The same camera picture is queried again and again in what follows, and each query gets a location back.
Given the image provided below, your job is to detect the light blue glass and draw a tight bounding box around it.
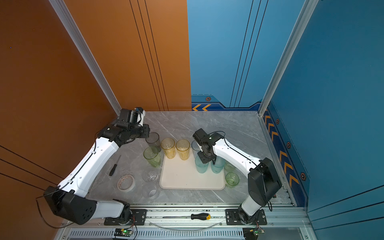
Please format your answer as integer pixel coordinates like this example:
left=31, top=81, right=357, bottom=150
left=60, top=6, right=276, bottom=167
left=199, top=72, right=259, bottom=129
left=191, top=140, right=201, bottom=159

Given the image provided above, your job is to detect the yellow tall glass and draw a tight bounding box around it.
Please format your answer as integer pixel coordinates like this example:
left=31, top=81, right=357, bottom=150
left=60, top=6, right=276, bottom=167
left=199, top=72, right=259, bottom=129
left=176, top=139, right=191, bottom=161

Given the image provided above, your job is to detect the grey smoked glass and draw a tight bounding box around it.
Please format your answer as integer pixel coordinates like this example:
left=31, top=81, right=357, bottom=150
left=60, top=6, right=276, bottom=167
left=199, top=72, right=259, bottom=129
left=146, top=132, right=162, bottom=152

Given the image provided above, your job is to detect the teal glass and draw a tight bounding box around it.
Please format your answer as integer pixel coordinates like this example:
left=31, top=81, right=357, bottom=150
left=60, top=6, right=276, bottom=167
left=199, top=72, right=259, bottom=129
left=211, top=156, right=226, bottom=174
left=195, top=156, right=209, bottom=174

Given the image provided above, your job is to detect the yellow ribbed glass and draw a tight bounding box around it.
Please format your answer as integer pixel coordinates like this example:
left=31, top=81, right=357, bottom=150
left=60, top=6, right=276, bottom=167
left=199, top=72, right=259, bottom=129
left=161, top=138, right=176, bottom=159

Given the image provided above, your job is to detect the clear glass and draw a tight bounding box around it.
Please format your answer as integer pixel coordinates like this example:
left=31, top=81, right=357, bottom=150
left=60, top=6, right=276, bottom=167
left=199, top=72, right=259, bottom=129
left=142, top=169, right=159, bottom=183
left=142, top=183, right=160, bottom=200

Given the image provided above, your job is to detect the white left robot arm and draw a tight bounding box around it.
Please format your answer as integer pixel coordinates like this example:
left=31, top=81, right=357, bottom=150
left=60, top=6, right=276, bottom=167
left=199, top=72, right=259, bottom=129
left=43, top=107, right=150, bottom=225

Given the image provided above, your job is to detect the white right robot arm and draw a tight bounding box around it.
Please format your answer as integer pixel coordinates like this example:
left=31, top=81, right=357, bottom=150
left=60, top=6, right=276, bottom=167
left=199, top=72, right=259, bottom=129
left=193, top=129, right=282, bottom=225

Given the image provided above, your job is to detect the cream rectangular tray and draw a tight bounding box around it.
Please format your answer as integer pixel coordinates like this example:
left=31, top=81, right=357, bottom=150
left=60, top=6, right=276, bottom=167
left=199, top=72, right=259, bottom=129
left=160, top=150, right=226, bottom=191

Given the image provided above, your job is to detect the pale green glass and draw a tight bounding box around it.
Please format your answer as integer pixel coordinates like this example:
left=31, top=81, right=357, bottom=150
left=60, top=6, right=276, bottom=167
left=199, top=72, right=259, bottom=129
left=224, top=164, right=236, bottom=173

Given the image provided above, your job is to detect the black marker pen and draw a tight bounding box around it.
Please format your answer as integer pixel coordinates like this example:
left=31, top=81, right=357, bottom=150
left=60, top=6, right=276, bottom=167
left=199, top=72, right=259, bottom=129
left=109, top=156, right=121, bottom=177

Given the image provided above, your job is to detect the green short glass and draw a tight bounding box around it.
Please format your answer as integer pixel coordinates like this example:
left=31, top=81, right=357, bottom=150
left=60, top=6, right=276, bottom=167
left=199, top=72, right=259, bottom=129
left=225, top=172, right=240, bottom=188

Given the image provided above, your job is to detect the tape roll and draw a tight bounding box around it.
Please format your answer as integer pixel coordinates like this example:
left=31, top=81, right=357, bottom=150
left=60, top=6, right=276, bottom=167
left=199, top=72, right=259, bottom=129
left=117, top=175, right=136, bottom=192

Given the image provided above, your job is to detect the black yellow screwdriver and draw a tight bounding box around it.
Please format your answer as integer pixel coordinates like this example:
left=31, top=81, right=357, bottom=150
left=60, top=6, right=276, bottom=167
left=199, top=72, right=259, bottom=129
left=163, top=213, right=211, bottom=221

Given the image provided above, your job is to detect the right green circuit board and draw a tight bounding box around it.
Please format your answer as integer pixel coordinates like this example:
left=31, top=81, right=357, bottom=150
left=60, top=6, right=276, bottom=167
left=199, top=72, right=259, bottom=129
left=243, top=228, right=265, bottom=240

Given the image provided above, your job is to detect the green circuit board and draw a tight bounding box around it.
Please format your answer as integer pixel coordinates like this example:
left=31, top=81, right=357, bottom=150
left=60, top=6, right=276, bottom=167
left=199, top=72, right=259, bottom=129
left=114, top=228, right=135, bottom=239
left=243, top=228, right=265, bottom=240

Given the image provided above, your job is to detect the left green circuit board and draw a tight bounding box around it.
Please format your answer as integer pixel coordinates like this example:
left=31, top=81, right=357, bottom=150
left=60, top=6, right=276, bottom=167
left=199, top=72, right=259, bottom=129
left=114, top=228, right=135, bottom=239

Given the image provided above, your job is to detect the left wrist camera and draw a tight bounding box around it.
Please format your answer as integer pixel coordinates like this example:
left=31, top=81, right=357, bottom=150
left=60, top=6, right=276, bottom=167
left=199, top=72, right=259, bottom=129
left=135, top=107, right=146, bottom=127

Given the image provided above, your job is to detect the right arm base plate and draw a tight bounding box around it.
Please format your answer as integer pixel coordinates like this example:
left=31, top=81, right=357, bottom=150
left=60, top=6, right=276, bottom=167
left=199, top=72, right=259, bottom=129
left=225, top=208, right=268, bottom=226

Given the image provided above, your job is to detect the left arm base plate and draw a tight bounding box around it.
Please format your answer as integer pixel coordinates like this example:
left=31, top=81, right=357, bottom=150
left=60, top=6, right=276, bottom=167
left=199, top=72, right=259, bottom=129
left=104, top=209, right=147, bottom=226

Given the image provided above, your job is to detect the aluminium front rail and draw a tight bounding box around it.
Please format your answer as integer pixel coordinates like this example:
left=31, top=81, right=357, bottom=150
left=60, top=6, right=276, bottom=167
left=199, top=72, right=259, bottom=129
left=55, top=204, right=317, bottom=240

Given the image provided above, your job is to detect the clear cable on rail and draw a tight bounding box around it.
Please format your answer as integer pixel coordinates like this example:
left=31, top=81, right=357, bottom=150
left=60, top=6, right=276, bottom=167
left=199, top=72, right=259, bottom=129
left=147, top=220, right=224, bottom=232

